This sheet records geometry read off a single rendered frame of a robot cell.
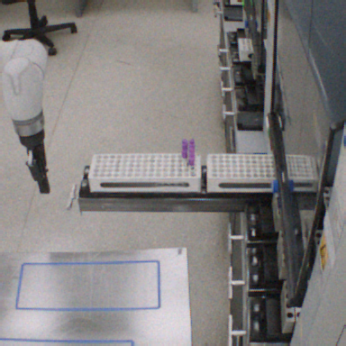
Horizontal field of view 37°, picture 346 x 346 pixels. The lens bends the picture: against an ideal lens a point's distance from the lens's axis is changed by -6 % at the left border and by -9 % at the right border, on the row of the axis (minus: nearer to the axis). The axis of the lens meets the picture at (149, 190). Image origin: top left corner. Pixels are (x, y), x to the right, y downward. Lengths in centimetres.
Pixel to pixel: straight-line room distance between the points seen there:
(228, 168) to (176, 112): 170
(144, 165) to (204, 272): 93
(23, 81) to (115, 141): 170
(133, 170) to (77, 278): 35
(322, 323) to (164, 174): 73
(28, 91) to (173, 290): 59
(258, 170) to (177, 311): 47
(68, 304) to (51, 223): 136
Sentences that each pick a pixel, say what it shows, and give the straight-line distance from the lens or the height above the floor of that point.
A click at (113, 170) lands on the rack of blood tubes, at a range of 151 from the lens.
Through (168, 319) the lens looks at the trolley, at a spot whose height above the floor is 82.
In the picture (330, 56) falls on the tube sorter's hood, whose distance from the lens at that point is 92.
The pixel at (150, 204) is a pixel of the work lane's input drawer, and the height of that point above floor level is 79.
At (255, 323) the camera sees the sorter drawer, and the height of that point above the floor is 82.
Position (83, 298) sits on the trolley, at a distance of 129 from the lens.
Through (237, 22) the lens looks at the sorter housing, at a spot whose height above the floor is 74.
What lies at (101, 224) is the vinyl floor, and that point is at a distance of 256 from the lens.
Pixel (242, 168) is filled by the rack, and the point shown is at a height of 86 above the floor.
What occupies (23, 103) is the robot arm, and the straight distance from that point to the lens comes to 137.
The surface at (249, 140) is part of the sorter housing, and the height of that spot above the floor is 73.
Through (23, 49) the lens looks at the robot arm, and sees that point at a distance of 149.
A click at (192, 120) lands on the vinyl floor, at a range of 311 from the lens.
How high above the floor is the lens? 185
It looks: 44 degrees down
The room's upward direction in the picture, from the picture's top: 5 degrees counter-clockwise
